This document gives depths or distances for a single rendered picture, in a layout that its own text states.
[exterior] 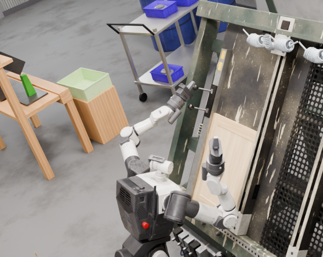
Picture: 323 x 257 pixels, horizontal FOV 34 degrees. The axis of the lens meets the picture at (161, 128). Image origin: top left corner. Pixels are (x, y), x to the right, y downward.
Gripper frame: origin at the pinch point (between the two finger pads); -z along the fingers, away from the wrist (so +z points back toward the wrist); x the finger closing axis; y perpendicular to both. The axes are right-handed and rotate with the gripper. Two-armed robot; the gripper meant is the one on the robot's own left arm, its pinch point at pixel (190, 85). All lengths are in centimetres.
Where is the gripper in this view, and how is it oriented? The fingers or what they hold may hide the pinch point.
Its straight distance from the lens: 324.9
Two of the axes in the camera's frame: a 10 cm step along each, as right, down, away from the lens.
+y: 5.3, 3.0, -7.9
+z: -6.3, 7.6, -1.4
